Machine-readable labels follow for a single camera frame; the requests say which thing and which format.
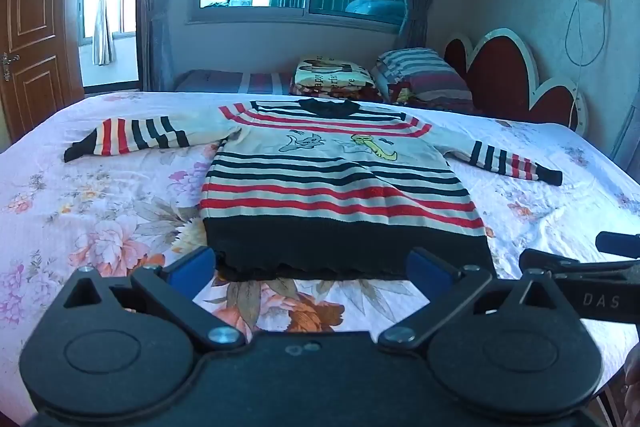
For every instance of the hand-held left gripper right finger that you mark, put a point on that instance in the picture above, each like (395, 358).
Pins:
(425, 269)

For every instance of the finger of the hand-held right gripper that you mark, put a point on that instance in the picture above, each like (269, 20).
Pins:
(620, 244)
(600, 292)

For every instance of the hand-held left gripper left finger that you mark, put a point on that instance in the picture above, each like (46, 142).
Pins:
(192, 266)

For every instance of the striped knit sweater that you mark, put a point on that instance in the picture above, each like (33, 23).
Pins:
(325, 187)

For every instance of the person's right hand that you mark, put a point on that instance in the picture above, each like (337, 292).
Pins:
(633, 392)

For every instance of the floral bed sheet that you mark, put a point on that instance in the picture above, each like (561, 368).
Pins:
(100, 207)

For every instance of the red printed cloth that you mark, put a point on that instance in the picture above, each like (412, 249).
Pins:
(401, 94)

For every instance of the striped bed sheet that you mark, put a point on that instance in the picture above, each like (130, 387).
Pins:
(225, 82)

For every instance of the striped pillow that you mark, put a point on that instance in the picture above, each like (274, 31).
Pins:
(425, 72)

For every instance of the red and white headboard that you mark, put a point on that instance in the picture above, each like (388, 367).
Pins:
(500, 72)

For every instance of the folded printed blanket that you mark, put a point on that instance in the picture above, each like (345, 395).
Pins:
(330, 74)

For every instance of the teal cushion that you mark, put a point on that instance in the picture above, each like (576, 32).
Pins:
(375, 8)

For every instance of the brown wooden door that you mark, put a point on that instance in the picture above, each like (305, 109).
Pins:
(35, 32)

